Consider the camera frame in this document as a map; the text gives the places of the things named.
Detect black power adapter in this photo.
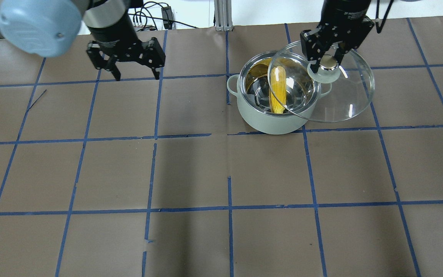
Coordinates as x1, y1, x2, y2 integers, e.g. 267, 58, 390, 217
161, 6, 175, 30

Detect pale green cooking pot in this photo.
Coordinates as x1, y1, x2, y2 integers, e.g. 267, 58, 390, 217
226, 50, 322, 135

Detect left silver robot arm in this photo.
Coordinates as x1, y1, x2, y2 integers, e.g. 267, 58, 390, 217
0, 0, 166, 81

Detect yellow corn cob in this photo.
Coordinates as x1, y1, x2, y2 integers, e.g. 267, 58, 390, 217
269, 65, 286, 114

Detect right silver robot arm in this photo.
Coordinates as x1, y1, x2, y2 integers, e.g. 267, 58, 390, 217
300, 0, 394, 73

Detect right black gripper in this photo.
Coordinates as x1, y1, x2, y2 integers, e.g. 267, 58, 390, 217
300, 0, 374, 73

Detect glass pot lid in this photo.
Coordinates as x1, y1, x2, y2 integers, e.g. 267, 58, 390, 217
268, 42, 376, 123

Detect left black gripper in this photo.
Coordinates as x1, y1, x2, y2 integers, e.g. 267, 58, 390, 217
86, 17, 166, 81

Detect aluminium frame post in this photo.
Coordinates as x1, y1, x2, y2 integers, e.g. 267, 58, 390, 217
214, 0, 233, 32

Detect black cable bundle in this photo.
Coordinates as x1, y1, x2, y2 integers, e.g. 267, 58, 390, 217
127, 0, 199, 32

